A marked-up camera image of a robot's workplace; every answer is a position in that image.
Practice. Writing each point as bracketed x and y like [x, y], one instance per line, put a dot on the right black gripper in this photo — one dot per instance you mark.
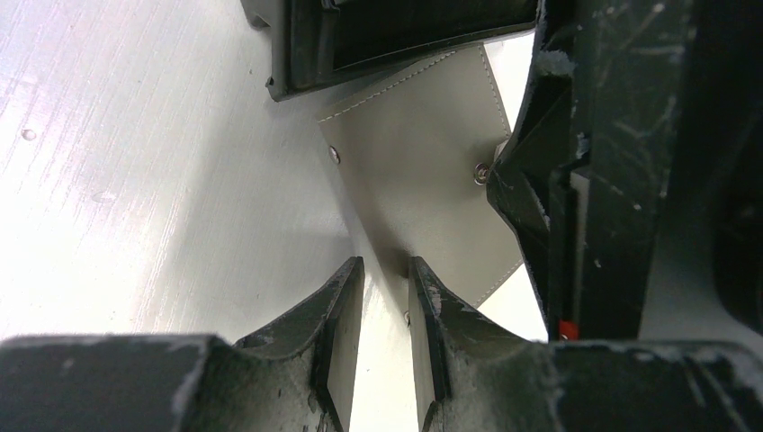
[613, 106]

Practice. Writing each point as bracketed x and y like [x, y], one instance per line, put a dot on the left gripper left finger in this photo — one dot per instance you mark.
[296, 373]

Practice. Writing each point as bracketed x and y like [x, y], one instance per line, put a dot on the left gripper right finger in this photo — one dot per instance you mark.
[473, 375]

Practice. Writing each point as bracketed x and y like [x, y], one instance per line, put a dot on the grey leather card holder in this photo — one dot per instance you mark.
[411, 156]

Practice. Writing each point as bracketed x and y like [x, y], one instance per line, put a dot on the black plastic card box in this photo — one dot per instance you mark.
[318, 44]

